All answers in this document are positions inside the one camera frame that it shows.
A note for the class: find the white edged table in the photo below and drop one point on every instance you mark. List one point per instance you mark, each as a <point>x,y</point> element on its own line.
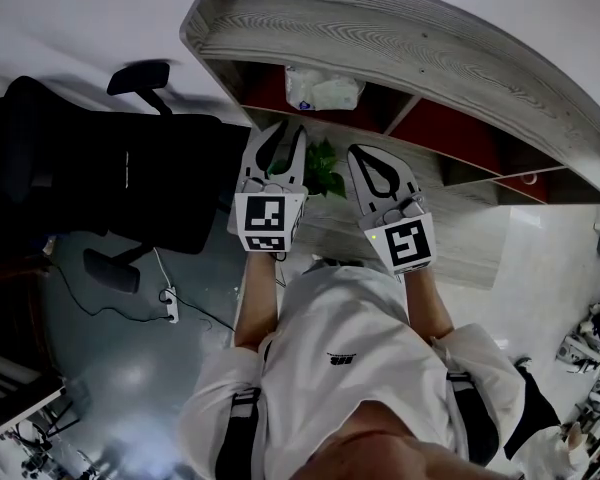
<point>15,403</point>

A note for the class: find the person's white shirt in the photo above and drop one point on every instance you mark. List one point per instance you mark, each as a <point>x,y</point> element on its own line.
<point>350,328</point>

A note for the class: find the person's right forearm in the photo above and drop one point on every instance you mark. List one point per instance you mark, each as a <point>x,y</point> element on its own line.
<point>427,308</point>

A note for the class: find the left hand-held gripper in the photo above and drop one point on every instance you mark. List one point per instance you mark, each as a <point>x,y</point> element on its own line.
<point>265,213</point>

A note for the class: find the white workbench with equipment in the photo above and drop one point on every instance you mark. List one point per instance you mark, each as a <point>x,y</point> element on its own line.
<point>590,348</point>

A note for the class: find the white soft tissues pack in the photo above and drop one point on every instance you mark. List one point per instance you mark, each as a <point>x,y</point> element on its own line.
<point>325,90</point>

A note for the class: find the person's left forearm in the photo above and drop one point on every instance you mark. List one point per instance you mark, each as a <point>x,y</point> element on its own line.
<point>257,308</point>

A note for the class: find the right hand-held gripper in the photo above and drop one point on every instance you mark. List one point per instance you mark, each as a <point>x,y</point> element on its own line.
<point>405,240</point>

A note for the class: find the wooden desk shelf unit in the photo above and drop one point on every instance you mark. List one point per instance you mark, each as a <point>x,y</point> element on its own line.
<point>430,68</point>

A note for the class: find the green plant in white pot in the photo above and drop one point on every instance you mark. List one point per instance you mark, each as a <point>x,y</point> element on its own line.
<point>325,168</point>

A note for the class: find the black mesh office chair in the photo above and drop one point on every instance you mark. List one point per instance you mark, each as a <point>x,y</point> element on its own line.
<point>105,168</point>

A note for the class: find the white power strip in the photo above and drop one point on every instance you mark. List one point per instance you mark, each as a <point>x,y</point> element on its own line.
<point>169,305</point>

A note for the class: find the person's white shoe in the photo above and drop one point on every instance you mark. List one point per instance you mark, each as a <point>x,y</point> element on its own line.
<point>325,263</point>

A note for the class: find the person's face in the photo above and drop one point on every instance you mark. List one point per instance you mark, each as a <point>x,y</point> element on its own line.
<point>410,460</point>

